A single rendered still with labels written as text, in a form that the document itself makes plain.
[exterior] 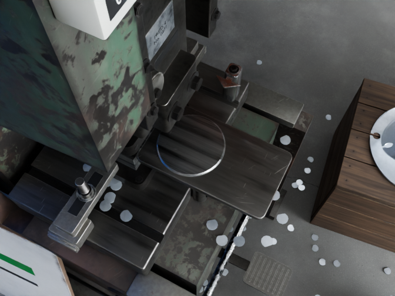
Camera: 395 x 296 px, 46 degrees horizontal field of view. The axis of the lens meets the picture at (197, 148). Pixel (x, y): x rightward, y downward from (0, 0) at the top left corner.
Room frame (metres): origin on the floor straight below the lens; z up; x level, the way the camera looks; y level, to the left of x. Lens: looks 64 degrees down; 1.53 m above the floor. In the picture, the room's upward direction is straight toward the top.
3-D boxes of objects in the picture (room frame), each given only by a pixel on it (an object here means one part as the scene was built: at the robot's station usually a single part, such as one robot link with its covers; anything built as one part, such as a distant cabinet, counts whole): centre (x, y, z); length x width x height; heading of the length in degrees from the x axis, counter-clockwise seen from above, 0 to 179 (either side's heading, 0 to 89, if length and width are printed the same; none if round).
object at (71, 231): (0.29, 0.20, 0.76); 0.17 x 0.06 x 0.10; 152
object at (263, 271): (0.37, 0.00, 0.14); 0.59 x 0.10 x 0.05; 62
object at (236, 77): (0.53, -0.07, 0.75); 0.03 x 0.03 x 0.10; 62
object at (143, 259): (0.44, 0.12, 0.67); 0.45 x 0.30 x 0.06; 152
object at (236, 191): (0.35, -0.03, 0.72); 0.25 x 0.14 x 0.14; 62
